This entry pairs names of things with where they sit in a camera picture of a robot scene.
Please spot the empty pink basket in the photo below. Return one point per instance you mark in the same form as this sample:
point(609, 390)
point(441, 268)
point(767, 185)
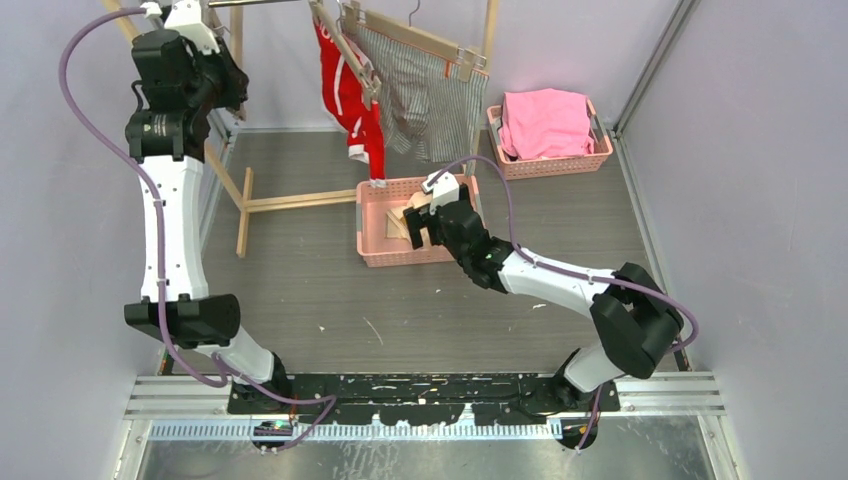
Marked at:
point(379, 239)

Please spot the beige underwear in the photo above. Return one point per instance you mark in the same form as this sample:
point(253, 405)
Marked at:
point(404, 222)

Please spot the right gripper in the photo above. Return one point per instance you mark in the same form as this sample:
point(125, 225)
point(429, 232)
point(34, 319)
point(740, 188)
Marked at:
point(413, 217)

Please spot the beige hanger holding striped underwear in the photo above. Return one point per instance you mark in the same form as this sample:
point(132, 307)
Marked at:
point(467, 58)

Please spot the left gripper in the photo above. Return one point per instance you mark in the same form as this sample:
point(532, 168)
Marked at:
point(237, 81)

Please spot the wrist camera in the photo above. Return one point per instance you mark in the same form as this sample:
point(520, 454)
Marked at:
point(442, 187)
point(188, 18)

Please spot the beige clip hanger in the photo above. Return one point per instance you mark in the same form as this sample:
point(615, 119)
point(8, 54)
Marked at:
point(234, 27)

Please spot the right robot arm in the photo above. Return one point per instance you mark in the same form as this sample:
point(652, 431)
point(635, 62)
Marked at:
point(635, 328)

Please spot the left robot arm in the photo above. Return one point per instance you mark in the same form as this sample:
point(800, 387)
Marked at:
point(178, 87)

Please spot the grey striped underwear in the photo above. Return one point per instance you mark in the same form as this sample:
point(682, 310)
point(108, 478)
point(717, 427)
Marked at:
point(427, 110)

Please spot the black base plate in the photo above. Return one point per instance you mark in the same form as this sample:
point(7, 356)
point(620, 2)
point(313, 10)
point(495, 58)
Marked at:
point(438, 399)

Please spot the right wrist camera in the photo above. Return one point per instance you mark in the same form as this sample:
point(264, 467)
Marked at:
point(442, 187)

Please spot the red underwear white trim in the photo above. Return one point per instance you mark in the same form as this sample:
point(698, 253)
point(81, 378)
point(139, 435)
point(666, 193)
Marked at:
point(342, 97)

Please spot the beige hanger holding red underwear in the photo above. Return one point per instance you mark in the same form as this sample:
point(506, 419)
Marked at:
point(363, 71)

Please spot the pink cloth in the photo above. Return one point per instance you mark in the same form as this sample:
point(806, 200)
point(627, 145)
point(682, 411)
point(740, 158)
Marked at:
point(547, 123)

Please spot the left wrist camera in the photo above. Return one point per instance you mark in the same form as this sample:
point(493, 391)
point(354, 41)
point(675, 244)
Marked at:
point(188, 18)

